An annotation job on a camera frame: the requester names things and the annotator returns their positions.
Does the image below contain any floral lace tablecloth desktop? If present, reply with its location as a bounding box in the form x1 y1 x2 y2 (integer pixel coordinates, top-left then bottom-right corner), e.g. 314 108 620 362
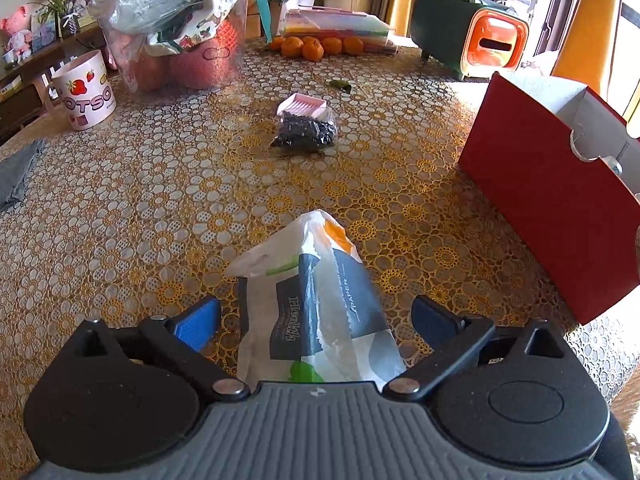
0 34 640 461

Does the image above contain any black bead bag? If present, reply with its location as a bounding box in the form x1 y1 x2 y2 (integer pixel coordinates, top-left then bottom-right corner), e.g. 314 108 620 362
270 112 337 154

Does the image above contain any pink plush pig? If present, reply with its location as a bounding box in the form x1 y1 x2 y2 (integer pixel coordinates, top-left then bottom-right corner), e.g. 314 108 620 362
0 5 34 62

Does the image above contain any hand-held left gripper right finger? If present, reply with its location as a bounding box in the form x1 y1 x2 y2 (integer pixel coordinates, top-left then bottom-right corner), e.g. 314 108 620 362
382 296 571 404

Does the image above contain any clear plastic bag with fruit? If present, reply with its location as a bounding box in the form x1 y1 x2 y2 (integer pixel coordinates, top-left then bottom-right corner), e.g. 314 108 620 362
99 0 252 107

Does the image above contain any white and dark tissue packet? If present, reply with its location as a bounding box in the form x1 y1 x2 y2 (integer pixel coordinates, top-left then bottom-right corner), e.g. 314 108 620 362
224 210 407 397

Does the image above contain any red fruit in foam net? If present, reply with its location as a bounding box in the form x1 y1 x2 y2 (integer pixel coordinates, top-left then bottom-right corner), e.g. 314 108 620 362
127 50 171 94
219 14 247 47
167 20 246 94

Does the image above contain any stack of colourful plastic folders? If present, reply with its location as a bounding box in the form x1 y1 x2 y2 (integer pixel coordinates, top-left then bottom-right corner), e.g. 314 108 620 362
279 7 399 56

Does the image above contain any red paper bag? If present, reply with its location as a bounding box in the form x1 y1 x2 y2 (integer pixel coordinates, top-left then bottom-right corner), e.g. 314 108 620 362
457 71 640 327

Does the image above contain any small plant in vase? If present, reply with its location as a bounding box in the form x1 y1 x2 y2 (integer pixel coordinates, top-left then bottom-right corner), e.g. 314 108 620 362
42 0 92 39

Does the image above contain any pink strawberry print mug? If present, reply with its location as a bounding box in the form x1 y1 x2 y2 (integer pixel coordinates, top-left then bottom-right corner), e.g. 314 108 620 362
47 50 117 132

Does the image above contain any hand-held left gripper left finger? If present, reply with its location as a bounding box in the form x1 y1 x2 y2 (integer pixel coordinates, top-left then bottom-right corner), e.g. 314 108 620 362
70 296 251 404

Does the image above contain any printed cloth bag green strap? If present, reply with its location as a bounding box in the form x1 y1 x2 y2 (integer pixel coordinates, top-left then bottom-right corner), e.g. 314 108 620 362
144 0 274 57

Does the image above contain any grey cloth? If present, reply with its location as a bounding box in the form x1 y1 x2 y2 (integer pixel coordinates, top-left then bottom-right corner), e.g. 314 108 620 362
0 138 47 212

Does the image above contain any green and orange desktop bin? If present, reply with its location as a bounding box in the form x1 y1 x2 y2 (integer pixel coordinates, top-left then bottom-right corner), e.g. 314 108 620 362
410 0 531 82

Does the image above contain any row of mandarin oranges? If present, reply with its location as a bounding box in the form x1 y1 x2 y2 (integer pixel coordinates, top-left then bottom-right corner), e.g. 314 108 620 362
267 34 366 62

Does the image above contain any wooden drawer cabinet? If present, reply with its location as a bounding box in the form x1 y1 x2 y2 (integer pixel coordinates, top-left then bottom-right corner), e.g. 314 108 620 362
0 25 109 133

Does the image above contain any pink ribbed tray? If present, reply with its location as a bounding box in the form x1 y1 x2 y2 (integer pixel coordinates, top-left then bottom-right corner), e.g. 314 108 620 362
277 92 329 121

